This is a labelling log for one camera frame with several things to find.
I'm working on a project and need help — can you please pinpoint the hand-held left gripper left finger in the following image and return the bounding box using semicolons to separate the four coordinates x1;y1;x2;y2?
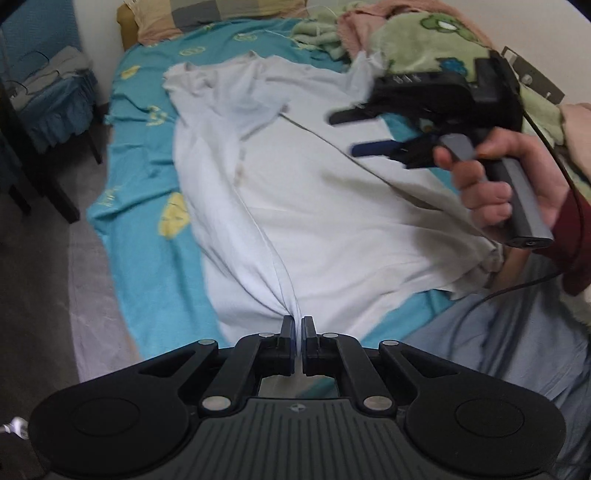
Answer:
139;315;297;419

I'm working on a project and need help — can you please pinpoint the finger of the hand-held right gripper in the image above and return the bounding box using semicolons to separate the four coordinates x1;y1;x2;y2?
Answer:
351;141;408;161
328;104;385;127

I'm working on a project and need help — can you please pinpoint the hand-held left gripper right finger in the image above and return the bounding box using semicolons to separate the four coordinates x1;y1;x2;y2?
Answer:
301;315;456;419

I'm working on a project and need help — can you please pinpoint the white t-shirt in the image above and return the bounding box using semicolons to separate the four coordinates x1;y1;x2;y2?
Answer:
163;48;504;347

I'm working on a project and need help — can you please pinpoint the person's right forearm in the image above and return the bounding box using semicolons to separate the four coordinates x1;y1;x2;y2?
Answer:
549;185;591;297

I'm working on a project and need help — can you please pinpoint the person's right hand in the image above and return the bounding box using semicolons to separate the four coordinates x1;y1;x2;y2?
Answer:
434;127;574;230

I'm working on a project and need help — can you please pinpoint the green cartoon fleece blanket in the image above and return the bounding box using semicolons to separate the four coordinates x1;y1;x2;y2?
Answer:
291;9;591;185

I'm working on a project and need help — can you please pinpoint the pink fleece blanket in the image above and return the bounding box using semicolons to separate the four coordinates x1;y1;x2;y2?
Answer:
335;0;462;61

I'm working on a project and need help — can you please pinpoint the grey socket panel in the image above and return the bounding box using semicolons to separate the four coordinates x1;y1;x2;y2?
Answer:
501;45;567;103

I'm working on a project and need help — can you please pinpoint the teal printed bed sheet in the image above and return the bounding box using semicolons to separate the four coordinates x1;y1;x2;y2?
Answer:
85;14;455;361

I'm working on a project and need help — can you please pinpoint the checkered pillow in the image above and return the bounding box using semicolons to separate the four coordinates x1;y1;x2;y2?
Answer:
124;0;310;45

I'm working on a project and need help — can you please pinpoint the pale mattress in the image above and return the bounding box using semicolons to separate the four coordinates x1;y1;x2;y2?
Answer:
68;217;144;384

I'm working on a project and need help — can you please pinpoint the yellow-brown pillow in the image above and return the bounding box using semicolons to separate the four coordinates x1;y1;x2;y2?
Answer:
115;2;144;51

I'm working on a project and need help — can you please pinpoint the blue covered chair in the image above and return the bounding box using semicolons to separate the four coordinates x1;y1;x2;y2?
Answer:
0;0;105;164

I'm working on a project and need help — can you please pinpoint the grey cloth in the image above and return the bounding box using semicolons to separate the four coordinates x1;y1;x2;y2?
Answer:
9;45;90;109

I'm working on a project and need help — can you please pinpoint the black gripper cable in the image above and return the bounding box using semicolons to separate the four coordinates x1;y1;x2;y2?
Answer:
455;60;583;342

